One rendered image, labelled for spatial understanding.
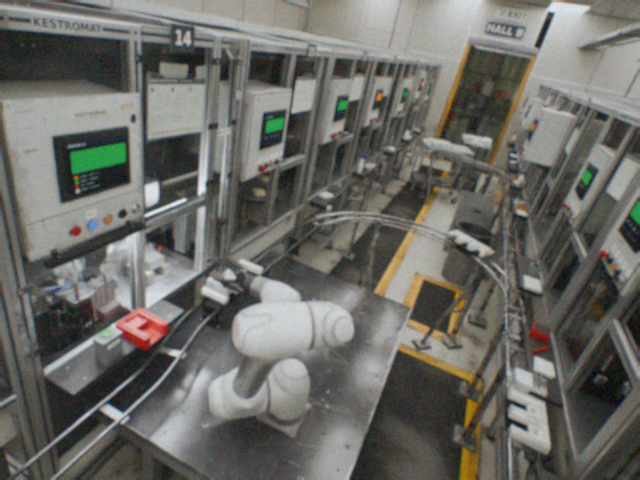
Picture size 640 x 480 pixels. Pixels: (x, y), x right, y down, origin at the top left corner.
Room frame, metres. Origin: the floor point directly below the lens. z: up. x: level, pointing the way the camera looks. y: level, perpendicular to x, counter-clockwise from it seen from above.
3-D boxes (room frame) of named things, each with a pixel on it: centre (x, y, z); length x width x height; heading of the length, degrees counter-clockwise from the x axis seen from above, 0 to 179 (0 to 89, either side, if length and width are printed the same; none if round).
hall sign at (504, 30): (9.03, -2.86, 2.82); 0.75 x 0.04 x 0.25; 71
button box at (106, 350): (1.02, 0.66, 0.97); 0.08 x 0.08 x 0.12; 71
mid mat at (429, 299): (3.19, -1.29, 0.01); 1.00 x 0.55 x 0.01; 161
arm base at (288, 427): (1.14, -0.04, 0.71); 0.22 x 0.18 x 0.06; 161
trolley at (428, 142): (6.59, -1.87, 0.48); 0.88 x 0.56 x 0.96; 89
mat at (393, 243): (5.76, -1.37, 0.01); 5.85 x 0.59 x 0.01; 161
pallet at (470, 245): (2.86, -1.23, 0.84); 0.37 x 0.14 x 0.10; 39
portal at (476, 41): (9.06, -2.94, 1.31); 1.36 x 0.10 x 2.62; 71
